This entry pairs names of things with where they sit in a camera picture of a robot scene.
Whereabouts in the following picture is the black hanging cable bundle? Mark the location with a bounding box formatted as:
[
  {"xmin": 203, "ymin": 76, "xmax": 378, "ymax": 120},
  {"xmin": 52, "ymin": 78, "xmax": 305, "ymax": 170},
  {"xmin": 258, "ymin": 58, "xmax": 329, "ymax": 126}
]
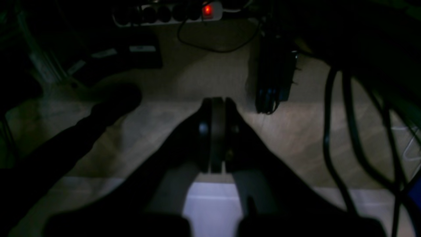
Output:
[{"xmin": 322, "ymin": 66, "xmax": 421, "ymax": 237}]

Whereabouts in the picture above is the thin black cable loop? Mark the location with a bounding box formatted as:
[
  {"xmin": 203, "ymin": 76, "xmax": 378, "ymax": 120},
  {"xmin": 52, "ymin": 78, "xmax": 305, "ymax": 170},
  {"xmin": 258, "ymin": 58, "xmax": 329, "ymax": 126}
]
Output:
[{"xmin": 177, "ymin": 18, "xmax": 263, "ymax": 54}]

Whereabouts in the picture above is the black power adapter brick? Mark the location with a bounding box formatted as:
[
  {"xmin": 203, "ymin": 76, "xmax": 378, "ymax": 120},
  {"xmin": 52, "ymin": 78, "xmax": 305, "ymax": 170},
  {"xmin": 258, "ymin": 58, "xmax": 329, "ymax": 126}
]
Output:
[{"xmin": 255, "ymin": 32, "xmax": 298, "ymax": 115}]

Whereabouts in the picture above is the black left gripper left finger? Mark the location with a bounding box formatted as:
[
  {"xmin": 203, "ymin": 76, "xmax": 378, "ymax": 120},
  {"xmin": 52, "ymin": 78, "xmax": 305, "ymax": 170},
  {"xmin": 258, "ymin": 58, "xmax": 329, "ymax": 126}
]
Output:
[{"xmin": 43, "ymin": 98, "xmax": 211, "ymax": 237}]

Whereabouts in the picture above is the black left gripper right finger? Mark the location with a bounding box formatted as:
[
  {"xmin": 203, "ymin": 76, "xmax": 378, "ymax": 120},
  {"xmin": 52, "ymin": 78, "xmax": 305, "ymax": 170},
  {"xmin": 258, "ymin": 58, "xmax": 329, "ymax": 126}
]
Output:
[{"xmin": 210, "ymin": 97, "xmax": 385, "ymax": 237}]

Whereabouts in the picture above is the aluminium frame leg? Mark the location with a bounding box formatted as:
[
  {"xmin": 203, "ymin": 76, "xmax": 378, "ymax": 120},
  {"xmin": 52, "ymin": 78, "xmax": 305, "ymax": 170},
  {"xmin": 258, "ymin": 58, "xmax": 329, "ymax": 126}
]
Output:
[{"xmin": 17, "ymin": 9, "xmax": 90, "ymax": 91}]

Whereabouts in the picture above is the white power strip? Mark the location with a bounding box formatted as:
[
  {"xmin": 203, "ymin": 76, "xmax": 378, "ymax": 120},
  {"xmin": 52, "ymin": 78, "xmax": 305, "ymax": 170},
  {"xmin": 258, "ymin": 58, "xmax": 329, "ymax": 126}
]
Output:
[{"xmin": 111, "ymin": 0, "xmax": 224, "ymax": 28}]

